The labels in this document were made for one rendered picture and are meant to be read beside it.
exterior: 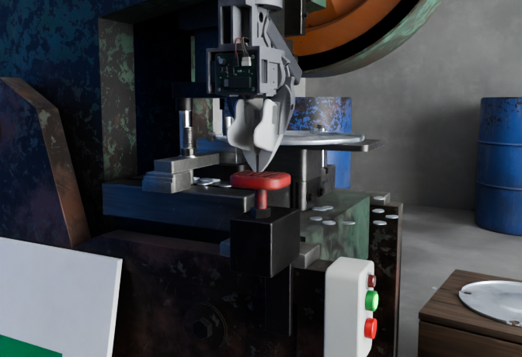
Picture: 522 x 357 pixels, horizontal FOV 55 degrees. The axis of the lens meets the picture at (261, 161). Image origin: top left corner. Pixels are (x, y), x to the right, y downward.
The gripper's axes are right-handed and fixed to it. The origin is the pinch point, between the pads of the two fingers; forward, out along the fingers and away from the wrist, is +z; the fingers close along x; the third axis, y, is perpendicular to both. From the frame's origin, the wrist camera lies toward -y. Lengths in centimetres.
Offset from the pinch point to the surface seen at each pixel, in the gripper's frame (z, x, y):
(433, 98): -10, -29, -363
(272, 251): 10.7, 3.0, 2.9
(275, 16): -24.3, -14.5, -35.3
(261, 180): 1.9, 1.6, 3.1
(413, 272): 78, -12, -194
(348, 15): -29, -9, -66
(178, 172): 4.1, -20.8, -10.6
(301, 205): 11.6, -5.6, -28.1
